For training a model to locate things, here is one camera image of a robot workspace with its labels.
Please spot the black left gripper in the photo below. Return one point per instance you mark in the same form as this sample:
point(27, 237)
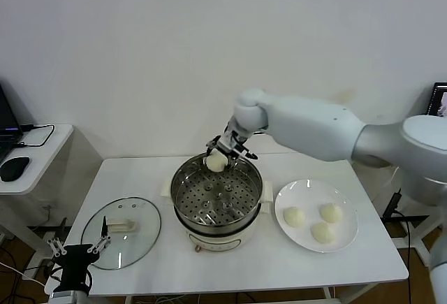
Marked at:
point(75, 260)

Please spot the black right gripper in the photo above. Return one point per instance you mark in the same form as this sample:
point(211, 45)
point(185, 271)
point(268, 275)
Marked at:
point(233, 139)

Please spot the white steamed baozi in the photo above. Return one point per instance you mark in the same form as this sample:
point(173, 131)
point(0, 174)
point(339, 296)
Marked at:
point(331, 212)
point(323, 233)
point(294, 216)
point(216, 163)

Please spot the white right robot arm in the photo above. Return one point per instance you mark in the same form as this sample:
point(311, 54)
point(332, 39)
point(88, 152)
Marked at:
point(307, 126)

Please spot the perforated steel steamer basket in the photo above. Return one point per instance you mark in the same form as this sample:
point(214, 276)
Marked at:
point(251, 181)

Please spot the white table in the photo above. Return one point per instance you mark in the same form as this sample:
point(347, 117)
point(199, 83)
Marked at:
point(139, 174)

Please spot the white side desk with mouse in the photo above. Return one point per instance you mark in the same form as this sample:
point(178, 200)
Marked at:
point(45, 157)

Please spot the cream electric cooker pot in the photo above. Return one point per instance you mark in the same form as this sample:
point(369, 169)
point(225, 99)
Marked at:
point(216, 239)

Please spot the white round plate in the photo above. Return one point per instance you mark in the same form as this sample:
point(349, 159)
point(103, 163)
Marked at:
point(314, 192)

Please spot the black computer mouse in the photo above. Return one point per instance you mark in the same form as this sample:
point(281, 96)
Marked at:
point(14, 168)

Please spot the black laptop with dark screen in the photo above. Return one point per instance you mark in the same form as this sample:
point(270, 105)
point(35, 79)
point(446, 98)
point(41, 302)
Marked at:
point(7, 115)

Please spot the grey laptop with lit screen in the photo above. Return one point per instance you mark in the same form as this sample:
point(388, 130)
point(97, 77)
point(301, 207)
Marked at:
point(439, 99)

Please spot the white side desk with label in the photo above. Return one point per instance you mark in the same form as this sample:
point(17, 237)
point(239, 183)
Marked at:
point(420, 248)

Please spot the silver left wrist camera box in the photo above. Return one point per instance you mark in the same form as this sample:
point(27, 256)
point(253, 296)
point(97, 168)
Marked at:
point(66, 297)

